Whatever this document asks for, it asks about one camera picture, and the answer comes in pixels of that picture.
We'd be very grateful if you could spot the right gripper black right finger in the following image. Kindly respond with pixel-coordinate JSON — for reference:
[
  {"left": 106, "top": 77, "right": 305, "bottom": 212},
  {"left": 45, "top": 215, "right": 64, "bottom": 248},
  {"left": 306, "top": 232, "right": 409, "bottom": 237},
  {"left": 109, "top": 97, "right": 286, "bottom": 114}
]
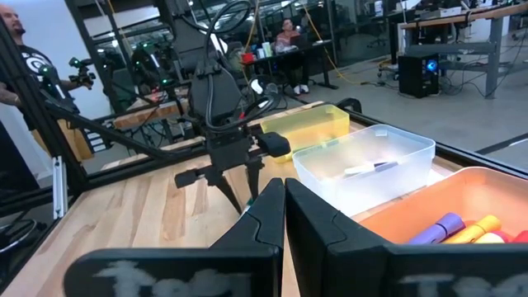
[{"left": 285, "top": 177, "right": 528, "bottom": 297}]

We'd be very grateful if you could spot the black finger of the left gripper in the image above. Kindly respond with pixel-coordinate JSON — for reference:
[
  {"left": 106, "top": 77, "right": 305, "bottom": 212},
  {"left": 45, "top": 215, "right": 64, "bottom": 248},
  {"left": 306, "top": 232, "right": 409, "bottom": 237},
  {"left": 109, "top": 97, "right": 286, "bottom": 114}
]
[
  {"left": 245, "top": 158, "right": 266, "bottom": 204},
  {"left": 207, "top": 167, "right": 245, "bottom": 216}
]

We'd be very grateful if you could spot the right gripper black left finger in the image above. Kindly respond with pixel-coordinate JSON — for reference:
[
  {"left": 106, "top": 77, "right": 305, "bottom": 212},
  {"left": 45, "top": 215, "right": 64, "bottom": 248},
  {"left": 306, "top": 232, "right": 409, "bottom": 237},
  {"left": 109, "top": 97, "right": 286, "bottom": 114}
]
[{"left": 64, "top": 177, "right": 287, "bottom": 297}]

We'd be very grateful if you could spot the clear translucent plastic bin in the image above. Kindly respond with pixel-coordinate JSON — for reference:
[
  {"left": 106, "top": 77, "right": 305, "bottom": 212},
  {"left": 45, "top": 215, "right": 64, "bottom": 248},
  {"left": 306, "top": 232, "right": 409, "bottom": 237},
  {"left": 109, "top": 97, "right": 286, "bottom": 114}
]
[{"left": 291, "top": 124, "right": 437, "bottom": 218}]

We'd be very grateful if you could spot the thin white marker purple cap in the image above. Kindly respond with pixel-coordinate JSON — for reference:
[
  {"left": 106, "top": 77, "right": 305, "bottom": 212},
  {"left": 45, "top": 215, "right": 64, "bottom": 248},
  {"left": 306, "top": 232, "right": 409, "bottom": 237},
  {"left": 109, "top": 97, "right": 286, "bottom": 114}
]
[{"left": 343, "top": 160, "right": 400, "bottom": 177}]

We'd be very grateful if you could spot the orange-yellow highlighter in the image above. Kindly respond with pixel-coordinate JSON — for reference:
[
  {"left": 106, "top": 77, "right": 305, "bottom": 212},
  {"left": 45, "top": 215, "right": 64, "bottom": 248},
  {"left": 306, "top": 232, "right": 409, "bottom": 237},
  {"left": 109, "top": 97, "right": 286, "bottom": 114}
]
[{"left": 443, "top": 214, "right": 503, "bottom": 245}]

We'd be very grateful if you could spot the yellow highlighter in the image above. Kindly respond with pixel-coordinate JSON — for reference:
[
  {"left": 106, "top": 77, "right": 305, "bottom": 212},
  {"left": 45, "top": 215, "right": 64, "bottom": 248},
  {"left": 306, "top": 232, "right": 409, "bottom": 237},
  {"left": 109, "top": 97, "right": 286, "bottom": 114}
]
[{"left": 474, "top": 231, "right": 515, "bottom": 245}]

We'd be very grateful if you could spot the yellow translucent plastic bin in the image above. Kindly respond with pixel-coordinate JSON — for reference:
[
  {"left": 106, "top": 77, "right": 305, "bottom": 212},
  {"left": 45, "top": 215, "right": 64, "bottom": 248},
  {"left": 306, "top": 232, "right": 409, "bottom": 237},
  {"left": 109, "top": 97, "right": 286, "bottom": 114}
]
[{"left": 260, "top": 104, "right": 351, "bottom": 163}]

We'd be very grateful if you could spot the person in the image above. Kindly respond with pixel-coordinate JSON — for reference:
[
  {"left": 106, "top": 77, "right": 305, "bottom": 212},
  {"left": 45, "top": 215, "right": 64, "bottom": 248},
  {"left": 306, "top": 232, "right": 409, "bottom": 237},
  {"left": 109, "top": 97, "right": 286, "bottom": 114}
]
[
  {"left": 274, "top": 17, "right": 311, "bottom": 96},
  {"left": 0, "top": 3, "right": 97, "bottom": 130}
]

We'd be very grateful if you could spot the purple highlighter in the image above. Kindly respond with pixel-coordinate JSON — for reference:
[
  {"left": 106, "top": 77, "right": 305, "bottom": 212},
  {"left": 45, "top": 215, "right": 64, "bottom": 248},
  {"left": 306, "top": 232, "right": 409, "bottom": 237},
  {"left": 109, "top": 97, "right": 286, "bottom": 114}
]
[{"left": 407, "top": 212, "right": 467, "bottom": 246}]

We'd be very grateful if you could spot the black desk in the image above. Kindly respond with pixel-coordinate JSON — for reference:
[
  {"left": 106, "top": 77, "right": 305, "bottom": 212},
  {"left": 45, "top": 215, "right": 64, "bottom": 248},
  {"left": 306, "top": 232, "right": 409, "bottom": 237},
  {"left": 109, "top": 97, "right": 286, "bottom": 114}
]
[{"left": 242, "top": 39, "right": 340, "bottom": 91}]

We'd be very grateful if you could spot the orange translucent plastic bin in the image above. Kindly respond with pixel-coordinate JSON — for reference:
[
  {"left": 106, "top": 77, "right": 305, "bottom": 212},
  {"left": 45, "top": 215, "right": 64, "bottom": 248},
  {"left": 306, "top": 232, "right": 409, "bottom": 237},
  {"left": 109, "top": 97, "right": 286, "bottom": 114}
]
[{"left": 357, "top": 166, "right": 528, "bottom": 248}]

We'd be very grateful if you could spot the hand-held gripper device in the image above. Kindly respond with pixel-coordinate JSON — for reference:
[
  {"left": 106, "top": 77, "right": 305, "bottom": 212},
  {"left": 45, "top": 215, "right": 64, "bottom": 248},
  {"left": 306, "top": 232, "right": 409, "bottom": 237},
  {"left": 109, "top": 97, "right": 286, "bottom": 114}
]
[{"left": 68, "top": 56, "right": 97, "bottom": 90}]

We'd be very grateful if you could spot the black computer tower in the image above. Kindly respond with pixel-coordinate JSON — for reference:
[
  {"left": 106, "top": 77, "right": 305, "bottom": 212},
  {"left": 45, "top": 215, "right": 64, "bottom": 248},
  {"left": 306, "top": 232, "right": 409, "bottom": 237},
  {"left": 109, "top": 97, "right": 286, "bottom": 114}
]
[{"left": 398, "top": 53, "right": 441, "bottom": 99}]

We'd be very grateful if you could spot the wooden top desk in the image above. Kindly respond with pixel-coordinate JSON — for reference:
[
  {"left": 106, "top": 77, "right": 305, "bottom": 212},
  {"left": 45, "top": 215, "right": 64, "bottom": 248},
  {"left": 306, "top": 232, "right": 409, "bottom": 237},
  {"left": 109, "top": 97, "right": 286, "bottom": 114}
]
[{"left": 402, "top": 1, "right": 528, "bottom": 100}]

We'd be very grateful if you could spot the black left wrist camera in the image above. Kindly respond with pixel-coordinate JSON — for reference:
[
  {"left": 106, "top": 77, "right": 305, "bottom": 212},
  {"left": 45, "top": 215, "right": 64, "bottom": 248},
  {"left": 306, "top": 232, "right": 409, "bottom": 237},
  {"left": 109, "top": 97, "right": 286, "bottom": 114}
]
[{"left": 189, "top": 61, "right": 244, "bottom": 127}]

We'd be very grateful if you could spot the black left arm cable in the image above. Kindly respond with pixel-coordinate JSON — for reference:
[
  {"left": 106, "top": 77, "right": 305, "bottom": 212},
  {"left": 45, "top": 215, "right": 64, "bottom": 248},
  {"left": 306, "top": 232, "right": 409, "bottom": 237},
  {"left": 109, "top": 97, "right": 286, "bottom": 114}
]
[{"left": 204, "top": 0, "right": 285, "bottom": 134}]

